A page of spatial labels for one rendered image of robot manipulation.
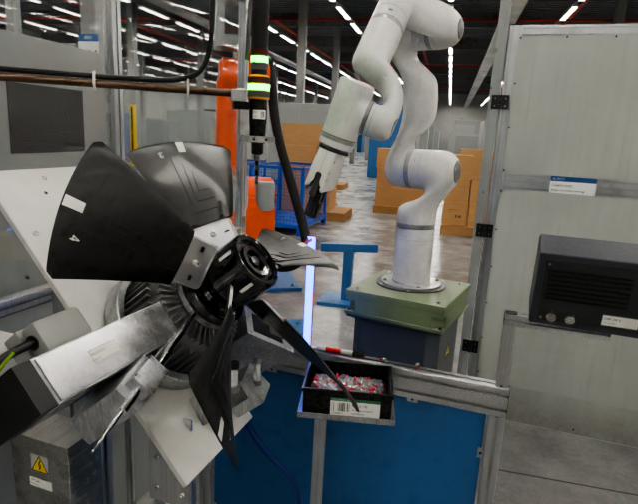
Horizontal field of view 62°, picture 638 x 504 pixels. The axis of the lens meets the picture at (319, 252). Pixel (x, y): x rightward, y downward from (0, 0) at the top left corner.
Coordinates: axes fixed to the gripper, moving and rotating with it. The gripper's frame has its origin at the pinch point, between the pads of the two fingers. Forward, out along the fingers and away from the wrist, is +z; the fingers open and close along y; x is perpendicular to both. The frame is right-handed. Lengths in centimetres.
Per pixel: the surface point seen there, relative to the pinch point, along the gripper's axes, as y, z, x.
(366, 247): -316, 91, -41
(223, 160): 15.5, -5.8, -18.7
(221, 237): 29.3, 5.6, -6.9
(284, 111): -965, 67, -437
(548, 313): -8, 2, 60
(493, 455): -12, 44, 65
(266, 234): 1.5, 10.5, -8.9
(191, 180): 24.6, -1.2, -19.6
